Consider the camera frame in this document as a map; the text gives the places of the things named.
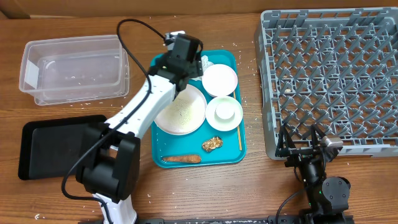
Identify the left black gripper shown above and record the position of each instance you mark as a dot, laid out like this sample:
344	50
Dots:
196	69

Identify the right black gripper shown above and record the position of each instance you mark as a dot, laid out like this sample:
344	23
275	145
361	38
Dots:
298	155

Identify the large white plate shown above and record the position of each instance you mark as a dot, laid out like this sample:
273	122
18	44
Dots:
185	114

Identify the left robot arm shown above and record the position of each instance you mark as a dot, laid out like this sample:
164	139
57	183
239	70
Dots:
109	165

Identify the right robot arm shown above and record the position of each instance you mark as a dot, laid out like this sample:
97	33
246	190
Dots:
327	196

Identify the grey dishwasher rack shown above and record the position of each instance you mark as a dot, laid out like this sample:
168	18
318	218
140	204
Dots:
336	68

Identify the white bowl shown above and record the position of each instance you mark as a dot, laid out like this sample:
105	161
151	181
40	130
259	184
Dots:
219	80

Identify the wooden chopstick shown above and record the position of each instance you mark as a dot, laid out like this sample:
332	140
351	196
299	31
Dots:
238	129

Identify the small white cup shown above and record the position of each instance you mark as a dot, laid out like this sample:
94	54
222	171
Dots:
225	111

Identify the golden brown food scrap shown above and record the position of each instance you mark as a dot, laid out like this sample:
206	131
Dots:
212	144

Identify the teal serving tray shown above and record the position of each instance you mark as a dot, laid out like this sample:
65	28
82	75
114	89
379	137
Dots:
165	144

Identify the brown carrot stick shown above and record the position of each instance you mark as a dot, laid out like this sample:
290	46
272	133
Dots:
190	159

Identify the black plastic tray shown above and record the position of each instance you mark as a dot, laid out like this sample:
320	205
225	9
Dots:
49	148

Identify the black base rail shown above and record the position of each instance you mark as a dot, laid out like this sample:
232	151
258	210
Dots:
211	221

